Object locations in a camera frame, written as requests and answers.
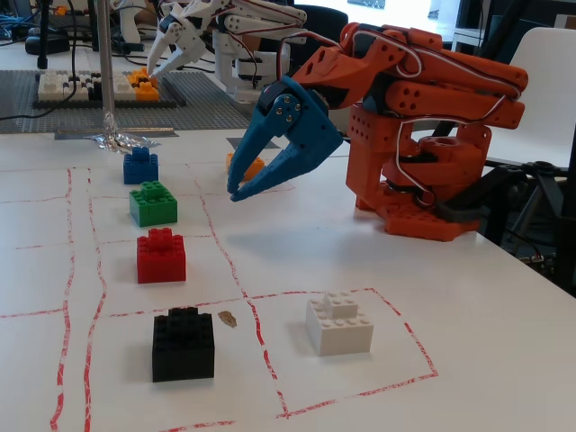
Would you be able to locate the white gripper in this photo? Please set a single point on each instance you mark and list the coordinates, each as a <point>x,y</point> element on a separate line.
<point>184,40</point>

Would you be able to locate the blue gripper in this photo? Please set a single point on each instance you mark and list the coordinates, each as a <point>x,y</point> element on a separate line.
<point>315,128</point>

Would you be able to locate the red brick block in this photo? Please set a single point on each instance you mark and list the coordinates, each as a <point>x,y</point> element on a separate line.
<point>161,261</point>

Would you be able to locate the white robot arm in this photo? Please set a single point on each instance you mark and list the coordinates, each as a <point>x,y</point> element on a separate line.
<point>234,45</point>

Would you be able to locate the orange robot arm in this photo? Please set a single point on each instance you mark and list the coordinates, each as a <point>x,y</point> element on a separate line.
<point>450,72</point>

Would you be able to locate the orange brick block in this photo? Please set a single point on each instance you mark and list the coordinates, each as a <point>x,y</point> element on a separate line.
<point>255,166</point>

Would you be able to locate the grey square tape marker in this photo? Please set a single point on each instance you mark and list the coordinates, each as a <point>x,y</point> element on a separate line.
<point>236,143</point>

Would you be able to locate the blue brick block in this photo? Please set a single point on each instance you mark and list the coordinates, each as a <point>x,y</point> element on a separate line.
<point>140,168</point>

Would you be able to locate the green brick block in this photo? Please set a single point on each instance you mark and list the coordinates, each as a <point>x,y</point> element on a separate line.
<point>153,207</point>

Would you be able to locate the white brick block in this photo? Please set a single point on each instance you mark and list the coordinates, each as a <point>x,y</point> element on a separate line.
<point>339,330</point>

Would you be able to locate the black brick block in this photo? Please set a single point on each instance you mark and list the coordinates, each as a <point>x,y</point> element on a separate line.
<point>182,351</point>

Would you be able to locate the grey studded baseplate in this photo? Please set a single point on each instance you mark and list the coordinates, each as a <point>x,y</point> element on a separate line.
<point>198,114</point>

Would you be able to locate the metal pole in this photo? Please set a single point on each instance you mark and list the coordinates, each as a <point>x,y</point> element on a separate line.
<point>106,58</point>

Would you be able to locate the multicolour brick mosaic panel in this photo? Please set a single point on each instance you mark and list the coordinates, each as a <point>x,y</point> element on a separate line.
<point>90,90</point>

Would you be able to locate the crumpled aluminium foil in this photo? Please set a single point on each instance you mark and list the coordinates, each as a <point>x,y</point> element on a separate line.
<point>128,143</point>

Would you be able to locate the dark office chair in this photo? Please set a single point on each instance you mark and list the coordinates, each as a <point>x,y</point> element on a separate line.
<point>321,22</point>

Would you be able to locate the black rounded device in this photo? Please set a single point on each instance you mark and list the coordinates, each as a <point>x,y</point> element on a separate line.
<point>45,45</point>

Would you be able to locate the long grey tape strip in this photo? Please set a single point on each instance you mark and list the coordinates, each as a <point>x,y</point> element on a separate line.
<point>76,133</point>

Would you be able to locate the black upright stand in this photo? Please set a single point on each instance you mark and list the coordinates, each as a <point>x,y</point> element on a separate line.
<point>42,36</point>

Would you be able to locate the brown crumb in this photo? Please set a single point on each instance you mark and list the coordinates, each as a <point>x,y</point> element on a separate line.
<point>228,318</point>

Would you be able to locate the black table clamp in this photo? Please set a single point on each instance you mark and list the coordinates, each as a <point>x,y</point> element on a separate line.
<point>468,204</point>

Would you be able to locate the white chair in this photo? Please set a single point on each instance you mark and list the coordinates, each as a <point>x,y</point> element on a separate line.
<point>540,90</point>

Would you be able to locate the black tripod stand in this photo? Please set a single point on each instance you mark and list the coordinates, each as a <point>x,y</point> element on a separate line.
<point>546,168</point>

